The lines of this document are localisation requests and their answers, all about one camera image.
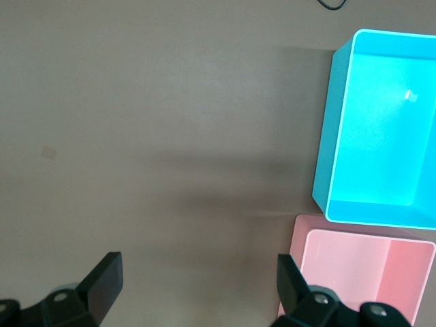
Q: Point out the pink plastic bin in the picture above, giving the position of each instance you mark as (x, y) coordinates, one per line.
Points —
(340, 259)

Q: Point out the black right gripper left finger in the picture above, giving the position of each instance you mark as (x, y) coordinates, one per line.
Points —
(102, 286)

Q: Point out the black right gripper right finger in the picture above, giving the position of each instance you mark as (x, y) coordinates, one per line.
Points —
(293, 293)

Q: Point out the blue plastic bin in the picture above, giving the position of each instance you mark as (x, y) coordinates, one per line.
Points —
(374, 136)

